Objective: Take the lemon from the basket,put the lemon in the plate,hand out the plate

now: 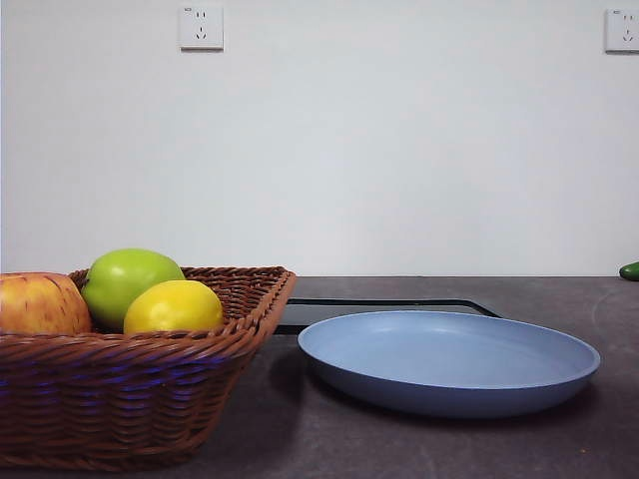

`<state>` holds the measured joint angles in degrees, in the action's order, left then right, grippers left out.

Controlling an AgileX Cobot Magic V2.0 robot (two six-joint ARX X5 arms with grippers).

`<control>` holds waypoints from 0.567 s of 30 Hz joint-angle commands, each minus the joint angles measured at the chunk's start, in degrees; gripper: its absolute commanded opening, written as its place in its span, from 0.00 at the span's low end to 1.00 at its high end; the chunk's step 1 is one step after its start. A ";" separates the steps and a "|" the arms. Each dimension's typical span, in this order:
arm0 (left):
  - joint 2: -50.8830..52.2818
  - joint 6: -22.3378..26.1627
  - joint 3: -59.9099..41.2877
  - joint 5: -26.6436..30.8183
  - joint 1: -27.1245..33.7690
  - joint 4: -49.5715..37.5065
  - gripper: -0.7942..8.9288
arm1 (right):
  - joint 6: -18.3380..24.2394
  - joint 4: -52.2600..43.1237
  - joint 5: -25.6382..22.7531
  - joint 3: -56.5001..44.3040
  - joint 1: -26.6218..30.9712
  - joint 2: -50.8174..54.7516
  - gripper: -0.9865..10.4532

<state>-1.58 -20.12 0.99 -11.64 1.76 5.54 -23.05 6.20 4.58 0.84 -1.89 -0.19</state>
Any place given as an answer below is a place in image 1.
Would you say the green apple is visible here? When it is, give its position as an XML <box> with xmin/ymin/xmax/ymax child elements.
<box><xmin>80</xmin><ymin>247</ymin><xmax>187</xmax><ymax>331</ymax></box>

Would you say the white wall socket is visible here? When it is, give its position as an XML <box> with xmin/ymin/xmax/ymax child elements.
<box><xmin>179</xmin><ymin>4</ymin><xmax>225</xmax><ymax>52</ymax></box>
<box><xmin>604</xmin><ymin>8</ymin><xmax>639</xmax><ymax>55</ymax></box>

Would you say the yellow lemon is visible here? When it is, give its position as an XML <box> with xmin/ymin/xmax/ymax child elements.
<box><xmin>123</xmin><ymin>279</ymin><xmax>225</xmax><ymax>335</ymax></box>

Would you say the red yellow apple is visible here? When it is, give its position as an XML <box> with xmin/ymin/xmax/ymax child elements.
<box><xmin>0</xmin><ymin>271</ymin><xmax>94</xmax><ymax>336</ymax></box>

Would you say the black flat tray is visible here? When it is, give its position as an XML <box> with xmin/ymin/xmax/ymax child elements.
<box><xmin>276</xmin><ymin>297</ymin><xmax>500</xmax><ymax>336</ymax></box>

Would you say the blue plate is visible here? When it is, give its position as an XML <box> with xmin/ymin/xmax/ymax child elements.
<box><xmin>297</xmin><ymin>310</ymin><xmax>602</xmax><ymax>419</ymax></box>

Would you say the brown wicker basket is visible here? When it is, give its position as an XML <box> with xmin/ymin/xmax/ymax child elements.
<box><xmin>0</xmin><ymin>265</ymin><xmax>299</xmax><ymax>471</ymax></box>

